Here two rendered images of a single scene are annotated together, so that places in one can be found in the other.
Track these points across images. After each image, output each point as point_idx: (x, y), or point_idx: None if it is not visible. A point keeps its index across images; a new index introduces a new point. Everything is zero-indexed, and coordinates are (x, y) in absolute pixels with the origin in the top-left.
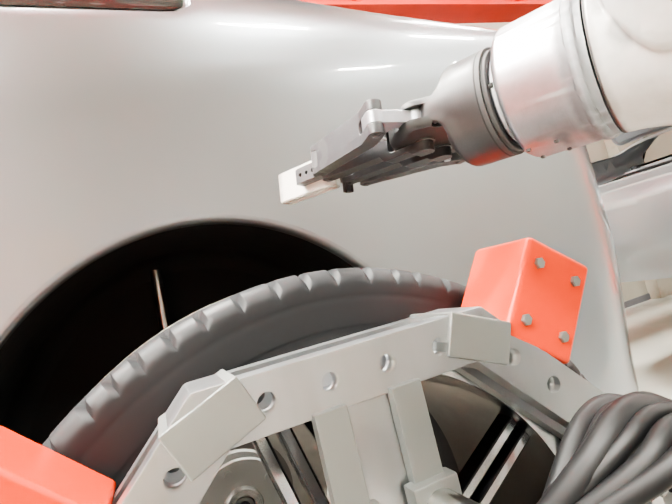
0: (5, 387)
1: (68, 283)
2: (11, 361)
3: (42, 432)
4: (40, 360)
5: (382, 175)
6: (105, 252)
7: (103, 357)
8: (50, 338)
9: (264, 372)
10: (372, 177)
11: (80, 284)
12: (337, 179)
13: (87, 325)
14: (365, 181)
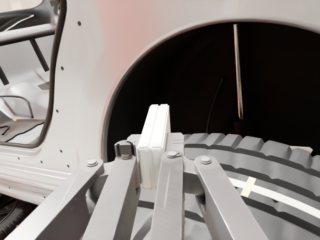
0: (146, 94)
1: (150, 56)
2: (140, 86)
3: (175, 110)
4: (171, 74)
5: (205, 220)
6: (158, 45)
7: (203, 78)
8: (175, 63)
9: None
10: (200, 206)
11: (169, 47)
12: (157, 181)
13: (195, 56)
14: (196, 200)
